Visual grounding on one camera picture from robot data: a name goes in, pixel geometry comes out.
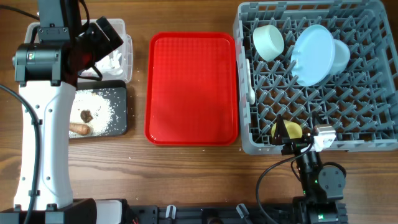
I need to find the yellow plastic cup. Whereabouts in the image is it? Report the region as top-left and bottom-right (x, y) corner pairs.
(271, 119), (303, 139)

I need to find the white rice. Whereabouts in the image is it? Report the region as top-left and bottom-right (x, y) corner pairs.
(70, 87), (127, 138)

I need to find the grey dishwasher rack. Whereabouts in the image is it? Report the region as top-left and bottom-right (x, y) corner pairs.
(233, 1), (397, 155)

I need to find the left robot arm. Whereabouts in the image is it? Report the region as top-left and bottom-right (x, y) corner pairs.
(1, 1), (129, 223)

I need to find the white tissue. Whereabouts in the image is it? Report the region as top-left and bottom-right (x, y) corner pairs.
(96, 50), (123, 76)

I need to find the black tray bin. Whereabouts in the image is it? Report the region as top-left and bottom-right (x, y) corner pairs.
(69, 80), (128, 139)

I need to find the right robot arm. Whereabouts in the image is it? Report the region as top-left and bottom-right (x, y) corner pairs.
(272, 113), (348, 223)

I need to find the green bowl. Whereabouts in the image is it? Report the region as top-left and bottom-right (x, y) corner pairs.
(253, 25), (284, 62)

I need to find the light blue plate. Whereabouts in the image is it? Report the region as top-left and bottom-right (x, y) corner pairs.
(290, 25), (335, 86)

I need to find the light blue bowl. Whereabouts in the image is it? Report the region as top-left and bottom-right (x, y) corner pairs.
(329, 39), (350, 75)

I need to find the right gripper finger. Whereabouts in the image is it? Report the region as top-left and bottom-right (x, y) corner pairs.
(272, 114), (290, 145)
(312, 111), (325, 127)

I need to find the clear plastic bin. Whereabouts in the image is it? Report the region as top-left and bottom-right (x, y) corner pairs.
(24, 19), (133, 83)

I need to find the brown carrot piece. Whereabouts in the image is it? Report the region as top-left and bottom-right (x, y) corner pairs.
(69, 123), (90, 136)

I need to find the white plastic spoon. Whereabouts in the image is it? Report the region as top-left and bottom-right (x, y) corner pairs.
(246, 58), (256, 105)

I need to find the dark food scrap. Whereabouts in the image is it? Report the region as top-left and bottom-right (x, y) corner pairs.
(80, 110), (93, 123)

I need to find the red plastic tray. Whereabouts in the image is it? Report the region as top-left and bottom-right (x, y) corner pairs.
(144, 32), (239, 146)

